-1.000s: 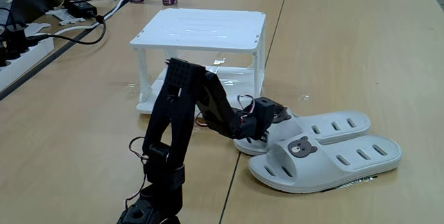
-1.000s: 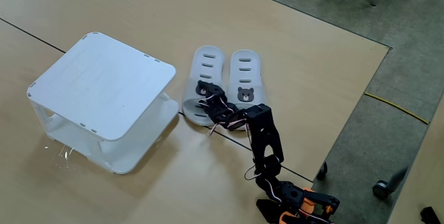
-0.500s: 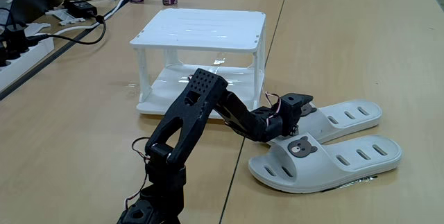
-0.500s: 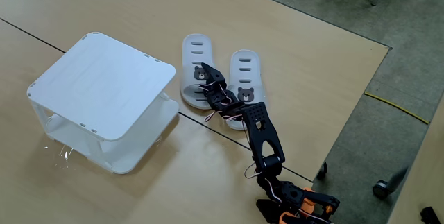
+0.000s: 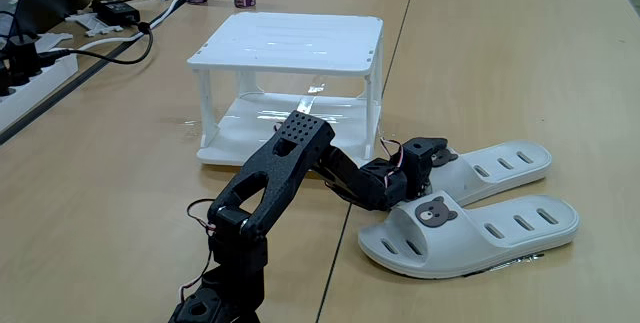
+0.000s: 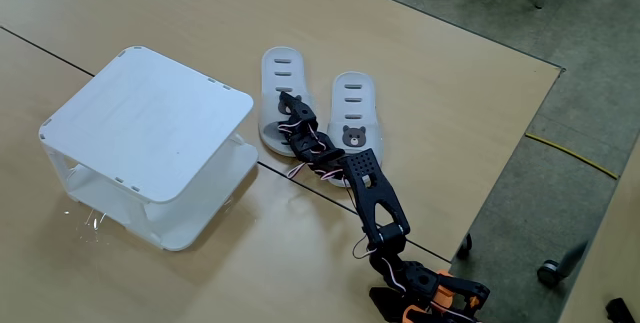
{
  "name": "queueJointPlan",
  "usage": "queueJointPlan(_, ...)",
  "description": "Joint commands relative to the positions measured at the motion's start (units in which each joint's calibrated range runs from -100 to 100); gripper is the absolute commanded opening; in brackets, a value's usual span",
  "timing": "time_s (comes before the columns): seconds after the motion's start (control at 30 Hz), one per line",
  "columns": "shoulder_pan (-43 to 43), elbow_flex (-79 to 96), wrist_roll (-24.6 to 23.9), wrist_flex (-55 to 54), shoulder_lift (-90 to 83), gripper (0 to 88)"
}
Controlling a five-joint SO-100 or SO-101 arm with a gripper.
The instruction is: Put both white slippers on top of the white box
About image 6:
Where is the black table caster wheel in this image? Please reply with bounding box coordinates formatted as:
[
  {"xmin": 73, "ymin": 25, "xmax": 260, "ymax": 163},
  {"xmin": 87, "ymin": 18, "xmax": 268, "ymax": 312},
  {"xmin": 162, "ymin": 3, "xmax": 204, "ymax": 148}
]
[{"xmin": 455, "ymin": 232, "xmax": 474, "ymax": 260}]

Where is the grey caster wheel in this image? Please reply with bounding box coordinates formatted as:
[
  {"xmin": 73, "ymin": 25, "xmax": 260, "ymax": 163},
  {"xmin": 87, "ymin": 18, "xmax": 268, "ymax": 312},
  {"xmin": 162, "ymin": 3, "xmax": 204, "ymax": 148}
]
[{"xmin": 536, "ymin": 259, "xmax": 562, "ymax": 287}]

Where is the white plastic open box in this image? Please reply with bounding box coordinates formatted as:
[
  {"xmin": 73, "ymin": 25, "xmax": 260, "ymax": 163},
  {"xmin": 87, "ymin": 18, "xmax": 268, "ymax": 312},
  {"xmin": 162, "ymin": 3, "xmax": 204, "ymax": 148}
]
[{"xmin": 38, "ymin": 45, "xmax": 260, "ymax": 253}]

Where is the black floor object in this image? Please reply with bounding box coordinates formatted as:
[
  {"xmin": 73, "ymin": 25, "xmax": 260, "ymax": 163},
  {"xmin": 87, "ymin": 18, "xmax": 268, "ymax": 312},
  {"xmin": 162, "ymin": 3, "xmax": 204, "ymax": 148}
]
[{"xmin": 604, "ymin": 297, "xmax": 637, "ymax": 323}]

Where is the white bear slipper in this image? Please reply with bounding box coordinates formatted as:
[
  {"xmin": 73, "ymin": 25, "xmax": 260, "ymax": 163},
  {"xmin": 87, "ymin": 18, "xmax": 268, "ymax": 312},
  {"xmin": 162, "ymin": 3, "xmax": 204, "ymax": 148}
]
[
  {"xmin": 258, "ymin": 46, "xmax": 318, "ymax": 158},
  {"xmin": 326, "ymin": 71, "xmax": 385, "ymax": 189}
]

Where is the yellow floor cable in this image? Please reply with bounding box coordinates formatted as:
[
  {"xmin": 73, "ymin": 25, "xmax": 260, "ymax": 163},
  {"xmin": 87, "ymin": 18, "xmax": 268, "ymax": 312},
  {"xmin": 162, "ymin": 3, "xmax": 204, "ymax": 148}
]
[{"xmin": 523, "ymin": 132, "xmax": 621, "ymax": 181}]

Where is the red black base servo wire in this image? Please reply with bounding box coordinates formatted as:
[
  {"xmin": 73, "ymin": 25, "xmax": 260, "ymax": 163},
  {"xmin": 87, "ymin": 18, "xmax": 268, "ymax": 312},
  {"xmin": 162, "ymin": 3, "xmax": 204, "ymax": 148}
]
[{"xmin": 351, "ymin": 235, "xmax": 382, "ymax": 261}]

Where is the black chair base leg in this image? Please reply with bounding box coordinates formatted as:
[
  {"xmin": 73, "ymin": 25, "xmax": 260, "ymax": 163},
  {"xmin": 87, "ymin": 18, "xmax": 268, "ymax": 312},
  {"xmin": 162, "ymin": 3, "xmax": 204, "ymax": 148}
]
[{"xmin": 558, "ymin": 240, "xmax": 590, "ymax": 278}]

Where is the red white wrist servo wire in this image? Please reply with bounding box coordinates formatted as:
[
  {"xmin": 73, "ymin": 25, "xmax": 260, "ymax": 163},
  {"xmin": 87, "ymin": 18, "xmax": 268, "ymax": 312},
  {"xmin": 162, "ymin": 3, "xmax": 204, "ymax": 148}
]
[{"xmin": 277, "ymin": 120, "xmax": 347, "ymax": 182}]

